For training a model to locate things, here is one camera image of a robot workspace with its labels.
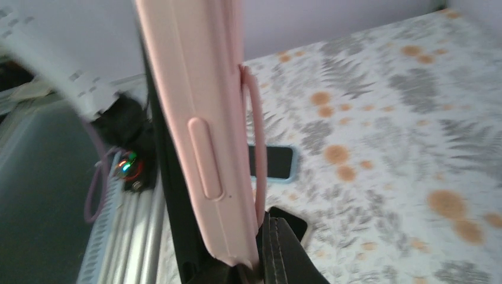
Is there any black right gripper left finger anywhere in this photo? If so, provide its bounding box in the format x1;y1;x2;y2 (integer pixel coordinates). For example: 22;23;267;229
141;43;240;283

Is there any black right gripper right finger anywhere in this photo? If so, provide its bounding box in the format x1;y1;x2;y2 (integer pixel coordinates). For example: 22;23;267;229
257;213;329;284

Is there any pink silicone phone case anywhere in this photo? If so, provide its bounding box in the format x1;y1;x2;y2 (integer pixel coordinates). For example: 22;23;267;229
136;0;267;272

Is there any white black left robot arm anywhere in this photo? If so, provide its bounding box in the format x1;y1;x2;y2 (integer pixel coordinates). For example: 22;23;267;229
1;1;157;191

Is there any phone in cream case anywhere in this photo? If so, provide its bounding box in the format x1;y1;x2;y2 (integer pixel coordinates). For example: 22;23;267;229
268;206;313;248

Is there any phone in blue case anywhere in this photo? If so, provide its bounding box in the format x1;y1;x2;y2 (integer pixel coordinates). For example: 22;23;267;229
266;145;299;184

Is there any floral patterned table mat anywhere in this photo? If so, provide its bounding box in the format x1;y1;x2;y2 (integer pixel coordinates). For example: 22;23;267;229
249;9;501;283

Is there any aluminium rail frame base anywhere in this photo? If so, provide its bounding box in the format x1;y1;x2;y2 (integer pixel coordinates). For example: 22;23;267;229
103;178;166;284

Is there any perforated grey cable duct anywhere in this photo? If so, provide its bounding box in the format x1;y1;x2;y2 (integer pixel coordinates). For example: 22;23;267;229
76;173;123;284

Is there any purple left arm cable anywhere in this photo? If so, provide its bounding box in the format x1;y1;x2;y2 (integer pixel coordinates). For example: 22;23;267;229
80;117;126;224

